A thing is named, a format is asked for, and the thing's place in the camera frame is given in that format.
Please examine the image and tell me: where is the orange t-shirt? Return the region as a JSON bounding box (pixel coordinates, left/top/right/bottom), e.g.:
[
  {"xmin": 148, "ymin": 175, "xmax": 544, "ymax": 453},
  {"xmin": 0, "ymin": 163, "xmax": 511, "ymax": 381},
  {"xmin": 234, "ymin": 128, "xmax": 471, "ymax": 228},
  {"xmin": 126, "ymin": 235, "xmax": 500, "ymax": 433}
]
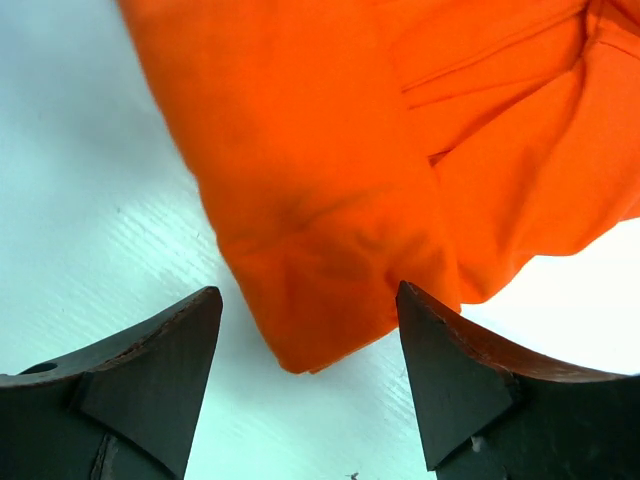
[{"xmin": 119, "ymin": 1, "xmax": 639, "ymax": 374}]

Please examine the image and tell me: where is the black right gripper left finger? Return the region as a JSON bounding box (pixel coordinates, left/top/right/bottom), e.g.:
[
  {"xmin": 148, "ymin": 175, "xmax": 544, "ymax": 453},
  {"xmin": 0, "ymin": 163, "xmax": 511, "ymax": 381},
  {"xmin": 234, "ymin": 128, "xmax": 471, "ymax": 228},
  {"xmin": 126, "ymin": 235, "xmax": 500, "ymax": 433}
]
[{"xmin": 1, "ymin": 287, "xmax": 223, "ymax": 479}]

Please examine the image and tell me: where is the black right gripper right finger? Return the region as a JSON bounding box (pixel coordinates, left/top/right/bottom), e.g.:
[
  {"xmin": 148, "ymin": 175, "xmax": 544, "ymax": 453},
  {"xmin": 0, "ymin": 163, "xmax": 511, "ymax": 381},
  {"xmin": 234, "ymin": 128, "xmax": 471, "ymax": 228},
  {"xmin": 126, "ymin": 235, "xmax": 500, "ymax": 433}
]
[{"xmin": 396, "ymin": 282, "xmax": 639, "ymax": 479}]

